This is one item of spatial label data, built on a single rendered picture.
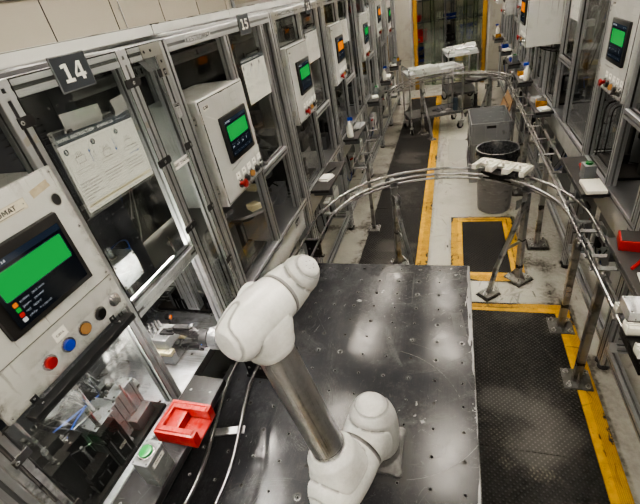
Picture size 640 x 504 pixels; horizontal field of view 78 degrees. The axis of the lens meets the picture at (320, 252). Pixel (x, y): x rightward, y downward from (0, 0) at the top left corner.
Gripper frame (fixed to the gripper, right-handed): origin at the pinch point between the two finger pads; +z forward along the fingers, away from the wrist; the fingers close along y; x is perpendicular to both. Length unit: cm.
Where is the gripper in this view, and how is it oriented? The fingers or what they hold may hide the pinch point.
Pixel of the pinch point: (170, 336)
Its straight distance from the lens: 178.6
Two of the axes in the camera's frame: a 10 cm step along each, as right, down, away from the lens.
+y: -2.4, -8.3, -5.1
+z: -9.3, 0.5, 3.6
